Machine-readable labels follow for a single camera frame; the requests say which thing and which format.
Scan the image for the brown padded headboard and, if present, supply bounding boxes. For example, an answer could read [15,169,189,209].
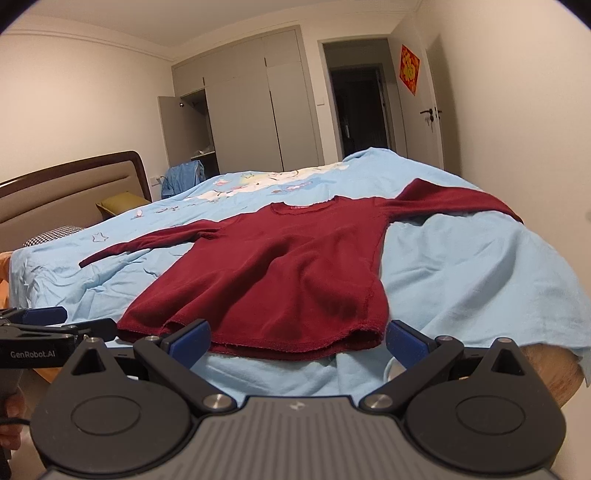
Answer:
[1,151,152,251]

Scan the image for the dark red sweater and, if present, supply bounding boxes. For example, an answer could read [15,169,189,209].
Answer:
[94,179,509,361]

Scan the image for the blue clothes pile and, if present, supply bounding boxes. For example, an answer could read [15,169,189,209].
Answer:
[161,160,206,199]

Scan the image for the light blue cartoon bedsheet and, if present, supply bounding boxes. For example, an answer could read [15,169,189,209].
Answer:
[9,148,590,400]

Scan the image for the olive green pillow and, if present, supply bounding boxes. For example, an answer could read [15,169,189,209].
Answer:
[96,192,150,217]

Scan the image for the open grey wardrobe door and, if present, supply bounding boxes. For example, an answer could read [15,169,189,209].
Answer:
[158,96,187,167]

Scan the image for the black door handle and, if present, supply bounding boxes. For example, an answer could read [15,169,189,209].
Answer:
[420,107,442,133]

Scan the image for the person's left hand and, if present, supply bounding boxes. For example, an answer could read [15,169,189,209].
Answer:
[0,388,26,451]

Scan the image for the black white checkered pillow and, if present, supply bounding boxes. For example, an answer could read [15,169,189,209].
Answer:
[23,225,83,248]

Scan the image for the red fu door decoration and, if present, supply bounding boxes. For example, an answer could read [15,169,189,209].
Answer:
[399,44,421,95]

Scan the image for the white bedroom door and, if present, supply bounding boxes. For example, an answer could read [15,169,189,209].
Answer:
[389,14,444,169]

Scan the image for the grey built-in wardrobe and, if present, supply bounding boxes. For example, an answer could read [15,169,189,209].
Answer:
[172,27,324,173]

